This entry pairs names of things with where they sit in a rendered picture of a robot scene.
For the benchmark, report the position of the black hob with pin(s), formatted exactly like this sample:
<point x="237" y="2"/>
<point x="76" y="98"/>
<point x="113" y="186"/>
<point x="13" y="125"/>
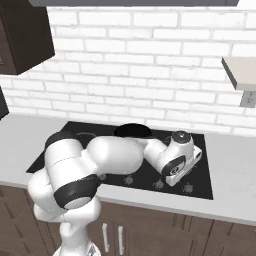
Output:
<point x="196" y="180"/>

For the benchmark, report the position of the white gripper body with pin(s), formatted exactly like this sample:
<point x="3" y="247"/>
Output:
<point x="192" y="161"/>

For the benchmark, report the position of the pale wall shelf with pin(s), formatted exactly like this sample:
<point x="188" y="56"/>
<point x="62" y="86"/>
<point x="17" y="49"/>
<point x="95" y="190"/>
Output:
<point x="243" y="71"/>

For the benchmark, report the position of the dark brown cupboard door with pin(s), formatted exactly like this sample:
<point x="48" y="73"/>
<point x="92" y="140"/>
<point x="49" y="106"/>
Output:
<point x="233" y="240"/>
<point x="16" y="226"/>
<point x="160" y="233"/>
<point x="98" y="230"/>

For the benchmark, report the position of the dark brown wall cupboard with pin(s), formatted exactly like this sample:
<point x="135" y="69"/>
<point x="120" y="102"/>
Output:
<point x="23" y="33"/>

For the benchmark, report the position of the grey wall socket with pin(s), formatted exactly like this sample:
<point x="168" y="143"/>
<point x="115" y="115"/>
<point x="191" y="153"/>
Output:
<point x="248" y="99"/>

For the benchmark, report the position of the black microwave oven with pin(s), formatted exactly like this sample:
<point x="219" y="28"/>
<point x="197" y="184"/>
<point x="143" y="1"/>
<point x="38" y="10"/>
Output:
<point x="2" y="105"/>

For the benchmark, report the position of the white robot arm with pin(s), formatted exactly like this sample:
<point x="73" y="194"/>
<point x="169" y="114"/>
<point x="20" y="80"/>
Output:
<point x="110" y="156"/>

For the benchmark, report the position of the black pan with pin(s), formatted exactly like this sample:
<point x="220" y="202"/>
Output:
<point x="132" y="130"/>

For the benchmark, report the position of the grey hob knob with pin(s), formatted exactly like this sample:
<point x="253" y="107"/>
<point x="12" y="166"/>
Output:
<point x="188" y="188"/>
<point x="102" y="177"/>
<point x="128" y="180"/>
<point x="158" y="184"/>

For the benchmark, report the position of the grey extractor hood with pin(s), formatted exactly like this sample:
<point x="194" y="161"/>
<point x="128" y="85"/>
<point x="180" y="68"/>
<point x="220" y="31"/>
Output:
<point x="133" y="2"/>

